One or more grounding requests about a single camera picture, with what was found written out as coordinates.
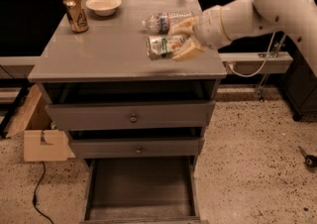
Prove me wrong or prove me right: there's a black tool on floor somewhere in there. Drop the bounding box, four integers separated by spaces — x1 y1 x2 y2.
298 147 317 168

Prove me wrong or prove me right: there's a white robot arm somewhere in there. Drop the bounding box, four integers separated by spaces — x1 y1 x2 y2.
169 0 317 75

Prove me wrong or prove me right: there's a clear plastic water bottle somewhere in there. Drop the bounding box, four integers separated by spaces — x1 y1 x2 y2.
142 11 194 35

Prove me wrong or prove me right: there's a grey metal rail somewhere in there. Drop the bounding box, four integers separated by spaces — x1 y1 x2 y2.
220 52 293 75

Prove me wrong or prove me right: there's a grey middle drawer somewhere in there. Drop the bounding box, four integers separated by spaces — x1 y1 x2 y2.
70 138 204 159

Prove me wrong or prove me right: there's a white cable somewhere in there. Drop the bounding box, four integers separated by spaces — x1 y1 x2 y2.
227 33 281 78

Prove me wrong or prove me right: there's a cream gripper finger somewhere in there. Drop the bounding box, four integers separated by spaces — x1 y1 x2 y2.
168 17 198 35
172 38 204 61

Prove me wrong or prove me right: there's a white bowl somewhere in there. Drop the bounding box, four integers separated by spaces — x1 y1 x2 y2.
86 0 122 17

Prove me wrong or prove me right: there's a grey drawer cabinet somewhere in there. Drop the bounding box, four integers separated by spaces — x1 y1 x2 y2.
27 0 228 224

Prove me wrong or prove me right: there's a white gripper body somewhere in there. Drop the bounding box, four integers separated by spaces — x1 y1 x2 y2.
193 5 231 50

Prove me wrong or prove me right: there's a dark cabinet at right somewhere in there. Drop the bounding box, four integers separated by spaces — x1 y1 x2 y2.
280 51 317 121

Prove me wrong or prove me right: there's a green 7up can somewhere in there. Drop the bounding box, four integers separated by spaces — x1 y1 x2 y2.
147 35 188 60

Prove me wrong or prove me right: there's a black floor cable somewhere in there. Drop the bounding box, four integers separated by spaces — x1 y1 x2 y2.
31 161 54 224

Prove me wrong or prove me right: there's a grey top drawer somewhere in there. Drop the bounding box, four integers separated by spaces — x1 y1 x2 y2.
46 101 215 131

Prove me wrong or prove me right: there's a grey open bottom drawer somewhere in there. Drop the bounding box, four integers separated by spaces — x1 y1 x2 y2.
79 157 209 224

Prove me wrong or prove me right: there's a cardboard box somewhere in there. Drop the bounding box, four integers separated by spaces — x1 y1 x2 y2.
6 85 74 162

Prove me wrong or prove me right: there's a gold soda can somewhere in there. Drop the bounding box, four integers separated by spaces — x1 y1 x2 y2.
62 0 88 33

